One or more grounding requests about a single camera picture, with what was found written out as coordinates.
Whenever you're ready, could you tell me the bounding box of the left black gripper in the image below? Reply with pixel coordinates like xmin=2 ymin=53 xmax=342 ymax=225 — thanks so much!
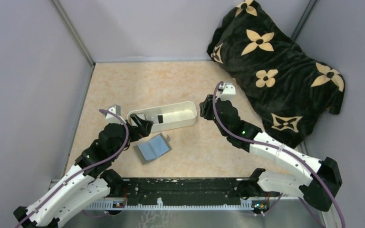
xmin=112 ymin=113 xmax=154 ymax=159

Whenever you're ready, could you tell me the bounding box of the dark credit card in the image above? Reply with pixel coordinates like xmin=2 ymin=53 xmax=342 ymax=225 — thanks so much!
xmin=157 ymin=115 xmax=163 ymax=124

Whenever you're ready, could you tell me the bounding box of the white plastic tray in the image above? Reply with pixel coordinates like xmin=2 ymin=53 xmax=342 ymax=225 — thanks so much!
xmin=127 ymin=101 xmax=197 ymax=133

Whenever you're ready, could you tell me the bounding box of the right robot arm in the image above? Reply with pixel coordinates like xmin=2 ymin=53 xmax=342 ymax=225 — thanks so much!
xmin=199 ymin=95 xmax=342 ymax=211

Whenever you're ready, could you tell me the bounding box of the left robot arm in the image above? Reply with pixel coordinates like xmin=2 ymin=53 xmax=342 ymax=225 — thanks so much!
xmin=13 ymin=111 xmax=154 ymax=228

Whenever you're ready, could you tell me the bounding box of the black floral blanket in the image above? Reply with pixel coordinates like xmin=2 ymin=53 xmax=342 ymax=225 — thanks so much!
xmin=207 ymin=0 xmax=346 ymax=148

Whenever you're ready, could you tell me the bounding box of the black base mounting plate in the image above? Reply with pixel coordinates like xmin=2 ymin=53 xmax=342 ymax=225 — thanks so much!
xmin=93 ymin=178 xmax=281 ymax=207

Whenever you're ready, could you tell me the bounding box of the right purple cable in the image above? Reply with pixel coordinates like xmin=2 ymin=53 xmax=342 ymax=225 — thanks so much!
xmin=212 ymin=81 xmax=347 ymax=228

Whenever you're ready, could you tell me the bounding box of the purple cable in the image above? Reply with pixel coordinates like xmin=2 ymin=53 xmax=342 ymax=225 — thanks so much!
xmin=14 ymin=108 xmax=130 ymax=228
xmin=212 ymin=81 xmax=347 ymax=228

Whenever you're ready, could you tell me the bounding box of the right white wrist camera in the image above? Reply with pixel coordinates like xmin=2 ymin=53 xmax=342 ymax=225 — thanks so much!
xmin=218 ymin=82 xmax=236 ymax=101

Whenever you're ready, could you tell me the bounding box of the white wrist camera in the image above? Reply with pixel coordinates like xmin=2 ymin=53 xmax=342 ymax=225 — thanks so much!
xmin=105 ymin=104 xmax=121 ymax=124
xmin=218 ymin=82 xmax=236 ymax=101

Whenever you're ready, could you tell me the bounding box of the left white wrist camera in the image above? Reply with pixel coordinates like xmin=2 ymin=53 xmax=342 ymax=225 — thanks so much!
xmin=105 ymin=104 xmax=121 ymax=124

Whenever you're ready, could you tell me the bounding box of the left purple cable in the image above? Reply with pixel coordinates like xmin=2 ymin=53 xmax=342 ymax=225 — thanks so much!
xmin=14 ymin=108 xmax=130 ymax=228

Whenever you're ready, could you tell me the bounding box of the aluminium frame rail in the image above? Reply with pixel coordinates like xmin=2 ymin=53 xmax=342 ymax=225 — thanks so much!
xmin=86 ymin=196 xmax=269 ymax=213

